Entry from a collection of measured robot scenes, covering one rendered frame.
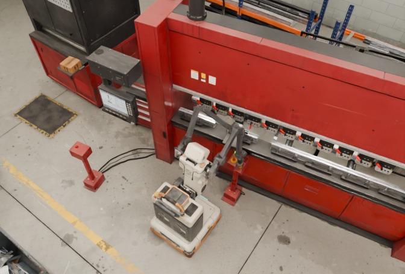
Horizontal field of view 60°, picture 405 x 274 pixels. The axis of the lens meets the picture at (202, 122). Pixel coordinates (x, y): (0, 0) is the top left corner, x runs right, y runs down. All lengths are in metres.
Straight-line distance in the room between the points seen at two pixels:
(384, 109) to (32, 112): 5.05
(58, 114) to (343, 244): 4.55
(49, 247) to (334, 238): 3.48
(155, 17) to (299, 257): 3.18
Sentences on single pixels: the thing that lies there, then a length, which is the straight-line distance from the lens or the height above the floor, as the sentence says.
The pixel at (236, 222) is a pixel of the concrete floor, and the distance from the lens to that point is 4.64.
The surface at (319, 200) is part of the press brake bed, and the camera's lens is 4.51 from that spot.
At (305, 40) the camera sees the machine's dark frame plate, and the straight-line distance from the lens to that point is 3.36.
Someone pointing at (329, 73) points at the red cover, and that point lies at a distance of 3.23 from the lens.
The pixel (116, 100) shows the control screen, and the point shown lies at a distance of 3.87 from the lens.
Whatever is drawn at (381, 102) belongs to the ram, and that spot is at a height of 2.04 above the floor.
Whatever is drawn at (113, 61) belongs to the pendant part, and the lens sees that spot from 3.65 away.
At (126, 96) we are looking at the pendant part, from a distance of 3.74.
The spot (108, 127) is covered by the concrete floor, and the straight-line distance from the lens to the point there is 5.64.
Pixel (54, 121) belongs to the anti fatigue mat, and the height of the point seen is 0.01.
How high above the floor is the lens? 4.19
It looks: 49 degrees down
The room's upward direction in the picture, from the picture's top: 1 degrees clockwise
